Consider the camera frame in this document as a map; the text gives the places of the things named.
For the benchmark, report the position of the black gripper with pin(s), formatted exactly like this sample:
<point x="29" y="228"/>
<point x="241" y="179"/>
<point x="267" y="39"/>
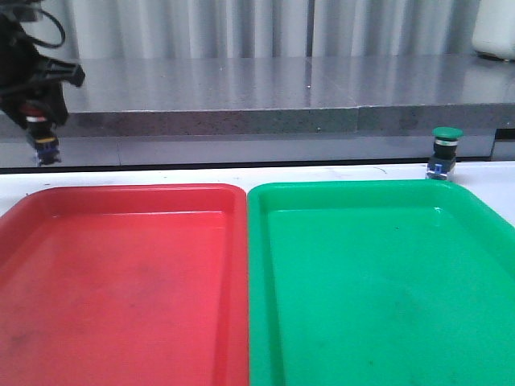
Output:
<point x="24" y="70"/>

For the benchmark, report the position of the red mushroom push button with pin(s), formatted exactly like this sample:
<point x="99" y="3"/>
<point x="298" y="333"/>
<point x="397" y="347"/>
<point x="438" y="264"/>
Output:
<point x="41" y="135"/>

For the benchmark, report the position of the green mushroom push button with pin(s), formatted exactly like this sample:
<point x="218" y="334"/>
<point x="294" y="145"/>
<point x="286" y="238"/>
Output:
<point x="441" y="164"/>

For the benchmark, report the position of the red plastic tray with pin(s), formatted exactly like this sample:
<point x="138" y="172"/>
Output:
<point x="126" y="285"/>

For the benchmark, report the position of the grey stone platform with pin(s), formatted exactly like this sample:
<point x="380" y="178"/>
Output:
<point x="139" y="114"/>

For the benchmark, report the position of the green plastic tray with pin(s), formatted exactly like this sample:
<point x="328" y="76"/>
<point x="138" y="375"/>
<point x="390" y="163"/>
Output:
<point x="379" y="283"/>

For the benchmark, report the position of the white container in background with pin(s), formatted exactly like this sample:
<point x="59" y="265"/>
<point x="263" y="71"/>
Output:
<point x="493" y="33"/>

